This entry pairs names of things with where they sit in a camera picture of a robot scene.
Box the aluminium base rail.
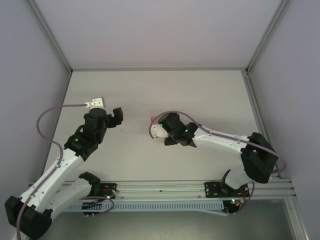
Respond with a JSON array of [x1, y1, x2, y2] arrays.
[[27, 177, 296, 201]]

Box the black controller board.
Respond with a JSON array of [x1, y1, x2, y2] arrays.
[[224, 199, 242, 216]]

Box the slotted grey cable duct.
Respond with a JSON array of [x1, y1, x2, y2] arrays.
[[63, 201, 225, 213]]

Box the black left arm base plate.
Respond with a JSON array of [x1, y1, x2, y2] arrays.
[[96, 182, 118, 200]]

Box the aluminium side rail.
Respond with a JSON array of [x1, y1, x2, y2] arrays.
[[243, 70, 283, 180]]

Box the grey metal panel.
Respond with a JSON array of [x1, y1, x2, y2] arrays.
[[47, 211, 296, 240]]

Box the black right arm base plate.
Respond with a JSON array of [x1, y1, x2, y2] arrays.
[[204, 181, 250, 199]]

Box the aluminium frame post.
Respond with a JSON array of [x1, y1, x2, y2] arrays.
[[31, 0, 73, 76], [245, 0, 294, 76]]

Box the aluminium lower frame bar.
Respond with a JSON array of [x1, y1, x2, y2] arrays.
[[284, 198, 312, 240]]

